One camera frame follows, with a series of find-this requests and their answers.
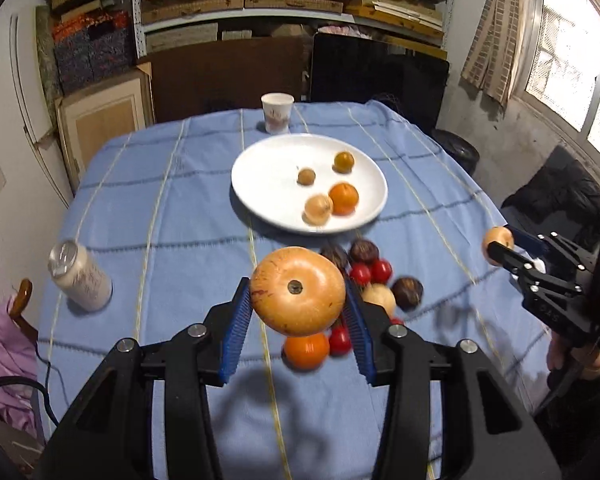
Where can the window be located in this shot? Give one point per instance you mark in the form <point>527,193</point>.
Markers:
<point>575,60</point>

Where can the person's right hand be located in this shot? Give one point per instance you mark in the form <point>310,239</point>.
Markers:
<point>597,367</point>

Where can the wooden picture frame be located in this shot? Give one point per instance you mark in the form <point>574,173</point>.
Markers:
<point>102,120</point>

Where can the black round bin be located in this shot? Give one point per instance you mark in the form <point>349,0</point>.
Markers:
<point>455,149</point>

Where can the pink cloth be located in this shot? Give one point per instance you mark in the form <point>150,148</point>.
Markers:
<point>5,355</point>

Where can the beige checked curtain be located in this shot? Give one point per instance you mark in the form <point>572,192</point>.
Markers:
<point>495,35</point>

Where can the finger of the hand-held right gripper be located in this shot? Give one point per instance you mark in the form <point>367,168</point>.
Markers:
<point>510,256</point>
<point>527,242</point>

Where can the white paper cup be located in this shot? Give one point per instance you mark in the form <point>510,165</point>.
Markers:
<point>277,112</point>

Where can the small greenish orange fruit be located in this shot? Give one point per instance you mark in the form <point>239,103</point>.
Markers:
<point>344,161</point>

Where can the tan round fruit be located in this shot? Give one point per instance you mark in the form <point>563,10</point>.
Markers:
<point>498,236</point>
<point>318,209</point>
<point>379,299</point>

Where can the blue striped tablecloth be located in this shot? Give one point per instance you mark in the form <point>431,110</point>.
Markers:
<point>180,220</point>

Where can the small brown round fruit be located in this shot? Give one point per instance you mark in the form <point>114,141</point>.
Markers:
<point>306,176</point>

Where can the white plate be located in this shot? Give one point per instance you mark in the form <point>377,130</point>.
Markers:
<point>270,185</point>

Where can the white drink can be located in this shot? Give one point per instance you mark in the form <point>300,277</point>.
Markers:
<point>82,277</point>

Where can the brown board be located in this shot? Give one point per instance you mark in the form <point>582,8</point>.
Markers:
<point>225,77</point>

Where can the white metal shelf rack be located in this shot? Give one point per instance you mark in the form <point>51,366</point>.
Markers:
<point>450,5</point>

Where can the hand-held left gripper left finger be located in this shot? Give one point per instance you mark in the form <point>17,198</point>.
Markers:
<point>235,330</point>

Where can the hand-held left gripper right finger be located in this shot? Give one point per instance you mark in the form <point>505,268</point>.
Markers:
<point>360,340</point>

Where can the dark brown water chestnut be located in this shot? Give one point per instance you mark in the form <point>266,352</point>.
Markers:
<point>407,293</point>
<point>364,251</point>
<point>336,255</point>

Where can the wooden chair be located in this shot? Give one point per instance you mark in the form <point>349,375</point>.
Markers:
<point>22,305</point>

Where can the large tan speckled apple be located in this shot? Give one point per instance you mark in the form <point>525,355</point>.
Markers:
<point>297,290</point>

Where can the person's right forearm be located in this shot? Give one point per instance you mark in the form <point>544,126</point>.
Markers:
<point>590,425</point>

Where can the orange tangerine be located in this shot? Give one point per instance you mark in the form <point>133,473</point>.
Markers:
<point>344,198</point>
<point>306,352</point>

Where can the black jacket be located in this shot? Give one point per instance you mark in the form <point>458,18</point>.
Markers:
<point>560,195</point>

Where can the stack of dark patterned boxes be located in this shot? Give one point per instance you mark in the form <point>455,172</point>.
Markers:
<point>92,47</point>

